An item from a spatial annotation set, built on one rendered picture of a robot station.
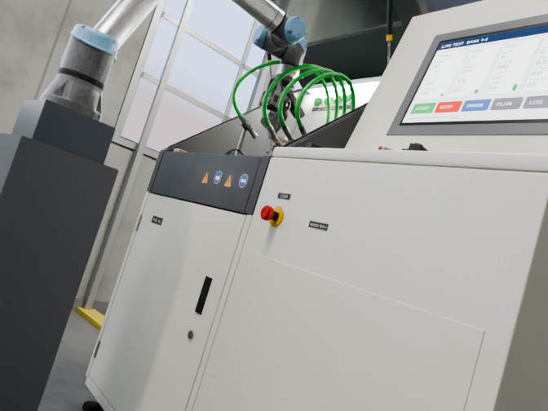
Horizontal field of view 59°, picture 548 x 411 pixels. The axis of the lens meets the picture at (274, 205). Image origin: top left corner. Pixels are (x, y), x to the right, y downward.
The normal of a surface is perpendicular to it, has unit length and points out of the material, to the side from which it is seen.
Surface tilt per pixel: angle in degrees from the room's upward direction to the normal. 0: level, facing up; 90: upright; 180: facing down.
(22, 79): 90
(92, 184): 90
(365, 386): 90
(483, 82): 76
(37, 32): 90
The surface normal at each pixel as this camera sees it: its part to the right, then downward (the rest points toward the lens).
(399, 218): -0.75, -0.29
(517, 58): -0.65, -0.50
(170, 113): 0.67, 0.15
